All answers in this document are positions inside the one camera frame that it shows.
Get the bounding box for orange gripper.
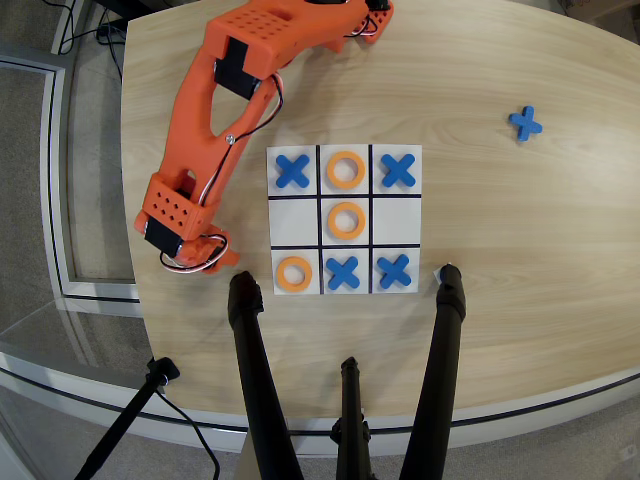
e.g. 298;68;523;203
173;229;242;275

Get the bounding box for white tic-tac-toe board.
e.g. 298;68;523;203
266;144;424;296

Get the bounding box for blue foam cross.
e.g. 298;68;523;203
376;253;413;290
380;152;418;190
325;255;361;292
274;153;312;190
508;106;544;143

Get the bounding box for black pole with clamp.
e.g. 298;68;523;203
73;356;181;480

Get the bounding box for thin black tripod leg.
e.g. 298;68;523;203
329;356;374;480

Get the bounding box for orange foam ring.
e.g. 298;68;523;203
327;201;368;241
275;255;314;293
326;150;367;191

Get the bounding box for black cable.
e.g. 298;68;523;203
154;388;222;480

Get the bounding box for black floor cables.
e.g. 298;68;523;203
48;0;125;81

